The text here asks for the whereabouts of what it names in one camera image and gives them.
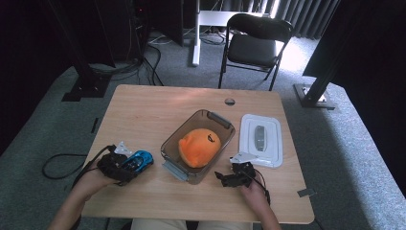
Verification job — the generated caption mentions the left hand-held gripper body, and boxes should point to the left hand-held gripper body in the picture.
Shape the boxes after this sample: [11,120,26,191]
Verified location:
[96,141,138,183]

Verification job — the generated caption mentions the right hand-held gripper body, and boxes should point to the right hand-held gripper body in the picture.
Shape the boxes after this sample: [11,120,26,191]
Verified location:
[223,151,259,189]

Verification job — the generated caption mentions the blue toy car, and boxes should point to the blue toy car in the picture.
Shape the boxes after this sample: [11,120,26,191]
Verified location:
[121,149,155,175]

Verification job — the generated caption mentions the orange plush toy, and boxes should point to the orange plush toy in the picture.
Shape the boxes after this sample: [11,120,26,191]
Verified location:
[177,127,222,169]

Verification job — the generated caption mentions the white box lid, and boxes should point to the white box lid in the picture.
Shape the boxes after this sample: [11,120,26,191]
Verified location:
[237,113,284,170]

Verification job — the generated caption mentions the brown transparent storage box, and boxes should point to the brown transparent storage box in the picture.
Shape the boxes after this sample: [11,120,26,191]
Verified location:
[160,108,237,186]

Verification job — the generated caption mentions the person's right hand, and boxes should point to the person's right hand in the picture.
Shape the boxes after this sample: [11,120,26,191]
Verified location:
[238,178,271,209]

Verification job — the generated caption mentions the person's left hand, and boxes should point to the person's left hand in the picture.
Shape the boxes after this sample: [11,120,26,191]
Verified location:
[77,158,117,201]

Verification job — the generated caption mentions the person's beige trousers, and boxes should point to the person's beige trousers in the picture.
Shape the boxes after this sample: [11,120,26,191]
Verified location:
[129,218,253,230]

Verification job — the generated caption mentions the grey tape piece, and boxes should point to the grey tape piece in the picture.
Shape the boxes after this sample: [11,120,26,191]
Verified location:
[297,188,317,198]

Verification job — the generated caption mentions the black metal stand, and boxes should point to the black metal stand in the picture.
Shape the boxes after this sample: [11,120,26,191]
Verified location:
[293,18,355,111]
[46,0,112,103]

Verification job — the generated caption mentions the black folding chair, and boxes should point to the black folding chair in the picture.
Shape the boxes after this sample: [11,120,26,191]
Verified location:
[217,12,295,92]

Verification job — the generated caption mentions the black curtain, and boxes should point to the black curtain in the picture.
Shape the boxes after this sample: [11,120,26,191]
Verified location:
[0,0,78,156]
[302,0,406,199]

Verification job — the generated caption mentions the black panel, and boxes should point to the black panel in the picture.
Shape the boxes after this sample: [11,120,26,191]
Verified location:
[148,0,185,47]

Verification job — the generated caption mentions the grey curtain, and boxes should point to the grey curtain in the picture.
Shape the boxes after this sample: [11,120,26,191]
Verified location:
[219,0,341,40]

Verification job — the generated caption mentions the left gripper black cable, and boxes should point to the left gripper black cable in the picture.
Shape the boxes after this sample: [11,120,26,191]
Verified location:
[71,144,118,190]

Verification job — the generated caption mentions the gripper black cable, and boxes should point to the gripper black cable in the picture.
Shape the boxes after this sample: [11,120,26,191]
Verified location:
[71,144,118,190]
[251,167,272,206]

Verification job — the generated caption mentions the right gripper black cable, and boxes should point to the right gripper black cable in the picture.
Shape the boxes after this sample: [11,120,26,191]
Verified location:
[251,167,272,206]

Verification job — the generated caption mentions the black floor cable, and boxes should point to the black floor cable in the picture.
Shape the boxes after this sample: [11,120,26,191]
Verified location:
[41,153,89,180]

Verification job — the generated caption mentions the bundle of black cables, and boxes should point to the bundle of black cables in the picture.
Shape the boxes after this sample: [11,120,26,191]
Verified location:
[89,44,166,87]

